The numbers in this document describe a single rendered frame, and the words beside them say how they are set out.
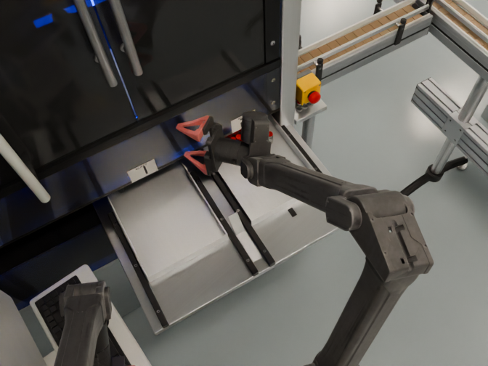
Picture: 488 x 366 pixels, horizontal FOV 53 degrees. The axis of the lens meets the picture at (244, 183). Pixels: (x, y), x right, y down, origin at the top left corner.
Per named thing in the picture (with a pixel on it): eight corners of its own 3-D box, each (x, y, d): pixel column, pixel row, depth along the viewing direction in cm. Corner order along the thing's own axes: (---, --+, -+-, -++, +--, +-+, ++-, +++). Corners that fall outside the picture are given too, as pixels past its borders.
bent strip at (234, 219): (229, 224, 148) (227, 216, 143) (237, 220, 148) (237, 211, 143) (253, 262, 141) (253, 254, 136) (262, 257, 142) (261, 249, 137)
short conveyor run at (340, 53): (279, 111, 174) (280, 80, 160) (257, 83, 181) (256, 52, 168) (430, 37, 189) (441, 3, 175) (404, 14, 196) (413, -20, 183)
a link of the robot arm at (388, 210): (395, 261, 60) (457, 249, 64) (342, 189, 69) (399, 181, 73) (303, 422, 88) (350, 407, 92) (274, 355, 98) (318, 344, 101)
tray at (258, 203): (200, 147, 163) (198, 141, 160) (266, 115, 169) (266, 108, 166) (251, 226, 147) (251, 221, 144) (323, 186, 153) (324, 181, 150)
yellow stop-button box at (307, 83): (290, 91, 163) (290, 77, 157) (307, 83, 165) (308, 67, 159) (302, 107, 160) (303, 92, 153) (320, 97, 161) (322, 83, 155)
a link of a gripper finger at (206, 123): (174, 150, 115) (210, 159, 112) (168, 129, 109) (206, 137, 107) (186, 131, 119) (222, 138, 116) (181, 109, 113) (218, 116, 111)
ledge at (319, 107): (274, 99, 175) (274, 95, 173) (304, 83, 177) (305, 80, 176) (295, 125, 168) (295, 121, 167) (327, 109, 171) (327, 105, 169)
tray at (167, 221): (105, 194, 156) (102, 189, 153) (178, 158, 161) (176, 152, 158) (149, 282, 140) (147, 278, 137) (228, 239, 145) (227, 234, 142)
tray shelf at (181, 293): (93, 204, 156) (91, 202, 154) (278, 112, 171) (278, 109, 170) (155, 335, 134) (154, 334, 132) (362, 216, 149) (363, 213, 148)
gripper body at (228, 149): (209, 171, 117) (238, 178, 115) (202, 141, 109) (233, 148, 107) (219, 152, 120) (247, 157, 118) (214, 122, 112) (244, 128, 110)
